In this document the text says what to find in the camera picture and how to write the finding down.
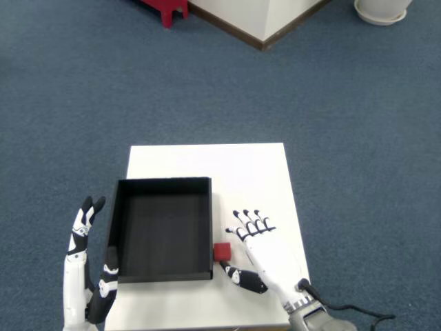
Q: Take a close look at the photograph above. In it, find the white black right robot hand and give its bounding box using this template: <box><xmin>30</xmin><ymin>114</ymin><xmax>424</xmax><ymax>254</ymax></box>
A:
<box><xmin>219</xmin><ymin>209</ymin><xmax>314</xmax><ymax>311</ymax></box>

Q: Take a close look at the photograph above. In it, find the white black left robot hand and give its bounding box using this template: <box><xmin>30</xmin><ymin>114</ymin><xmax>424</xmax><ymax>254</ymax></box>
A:
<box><xmin>63</xmin><ymin>195</ymin><xmax>120</xmax><ymax>331</ymax></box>

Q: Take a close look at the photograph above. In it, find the black open box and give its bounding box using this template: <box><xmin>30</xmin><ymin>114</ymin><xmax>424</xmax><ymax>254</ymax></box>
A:
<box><xmin>106</xmin><ymin>177</ymin><xmax>214</xmax><ymax>284</ymax></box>

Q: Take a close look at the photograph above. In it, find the white plant pot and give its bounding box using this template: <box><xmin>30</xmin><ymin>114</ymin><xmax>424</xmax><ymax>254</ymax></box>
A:
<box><xmin>356</xmin><ymin>0</ymin><xmax>413</xmax><ymax>17</ymax></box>

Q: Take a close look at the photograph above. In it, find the red plastic stool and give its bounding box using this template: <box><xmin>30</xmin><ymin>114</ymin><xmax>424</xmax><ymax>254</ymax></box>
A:
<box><xmin>139</xmin><ymin>0</ymin><xmax>189</xmax><ymax>28</ymax></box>

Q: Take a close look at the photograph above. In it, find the small red cube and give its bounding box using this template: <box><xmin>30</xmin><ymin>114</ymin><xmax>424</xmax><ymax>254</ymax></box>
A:
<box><xmin>213</xmin><ymin>242</ymin><xmax>232</xmax><ymax>262</ymax></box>

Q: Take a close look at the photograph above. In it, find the white pot saucer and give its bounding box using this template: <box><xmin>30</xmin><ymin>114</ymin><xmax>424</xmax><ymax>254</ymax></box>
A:
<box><xmin>353</xmin><ymin>1</ymin><xmax>408</xmax><ymax>26</ymax></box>

